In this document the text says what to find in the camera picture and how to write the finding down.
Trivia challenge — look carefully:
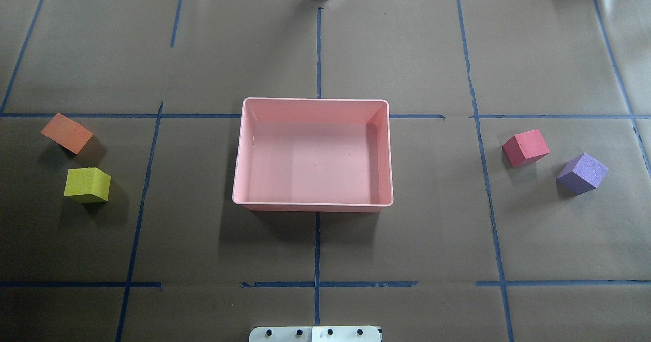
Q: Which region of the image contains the yellow foam block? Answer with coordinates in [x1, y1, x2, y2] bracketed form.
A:
[63, 167, 112, 203]

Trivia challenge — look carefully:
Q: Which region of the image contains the red foam block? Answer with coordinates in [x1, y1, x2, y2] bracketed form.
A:
[502, 129, 550, 167]

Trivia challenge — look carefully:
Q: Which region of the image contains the purple foam block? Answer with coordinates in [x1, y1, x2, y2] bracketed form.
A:
[556, 152, 608, 195]

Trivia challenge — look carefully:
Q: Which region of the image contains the orange foam block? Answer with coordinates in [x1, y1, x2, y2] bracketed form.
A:
[40, 113, 94, 155]

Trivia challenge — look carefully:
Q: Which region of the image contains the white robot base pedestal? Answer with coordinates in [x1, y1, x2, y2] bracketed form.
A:
[249, 325, 383, 341]

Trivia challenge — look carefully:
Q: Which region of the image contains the pink plastic bin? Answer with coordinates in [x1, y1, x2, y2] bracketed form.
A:
[232, 98, 394, 213]

